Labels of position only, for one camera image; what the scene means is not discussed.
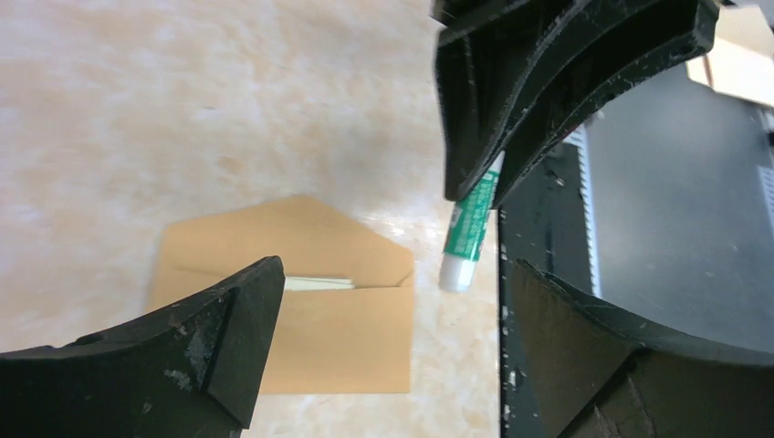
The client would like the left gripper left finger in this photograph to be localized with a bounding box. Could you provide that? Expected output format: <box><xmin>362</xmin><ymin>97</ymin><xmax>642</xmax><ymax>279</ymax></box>
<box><xmin>1</xmin><ymin>256</ymin><xmax>285</xmax><ymax>437</ymax></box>

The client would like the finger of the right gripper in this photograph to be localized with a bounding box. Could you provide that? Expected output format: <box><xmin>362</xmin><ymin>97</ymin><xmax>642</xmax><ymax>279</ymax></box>
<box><xmin>493</xmin><ymin>1</ymin><xmax>720</xmax><ymax>207</ymax></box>
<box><xmin>433</xmin><ymin>1</ymin><xmax>580</xmax><ymax>201</ymax></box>

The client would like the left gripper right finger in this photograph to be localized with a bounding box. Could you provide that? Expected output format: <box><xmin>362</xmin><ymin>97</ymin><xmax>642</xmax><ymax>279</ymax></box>
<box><xmin>514</xmin><ymin>265</ymin><xmax>773</xmax><ymax>437</ymax></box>

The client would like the beige lined letter paper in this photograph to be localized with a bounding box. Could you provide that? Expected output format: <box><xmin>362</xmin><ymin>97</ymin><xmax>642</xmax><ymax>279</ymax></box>
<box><xmin>284</xmin><ymin>276</ymin><xmax>354</xmax><ymax>291</ymax></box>

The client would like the brown kraft envelope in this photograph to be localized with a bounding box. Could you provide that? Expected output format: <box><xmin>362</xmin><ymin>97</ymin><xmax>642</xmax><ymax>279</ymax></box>
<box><xmin>148</xmin><ymin>195</ymin><xmax>414</xmax><ymax>394</ymax></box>

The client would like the small green glue stick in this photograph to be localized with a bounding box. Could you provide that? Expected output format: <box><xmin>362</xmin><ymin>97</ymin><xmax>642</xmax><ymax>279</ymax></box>
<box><xmin>438</xmin><ymin>152</ymin><xmax>505</xmax><ymax>293</ymax></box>

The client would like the white toothed cable duct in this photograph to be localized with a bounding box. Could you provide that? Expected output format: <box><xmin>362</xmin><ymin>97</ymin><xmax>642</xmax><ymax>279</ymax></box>
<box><xmin>562</xmin><ymin>124</ymin><xmax>602</xmax><ymax>298</ymax></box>

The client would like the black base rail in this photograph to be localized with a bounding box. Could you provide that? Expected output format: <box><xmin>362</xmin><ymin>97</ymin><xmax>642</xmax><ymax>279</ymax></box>
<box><xmin>497</xmin><ymin>143</ymin><xmax>591</xmax><ymax>437</ymax></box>

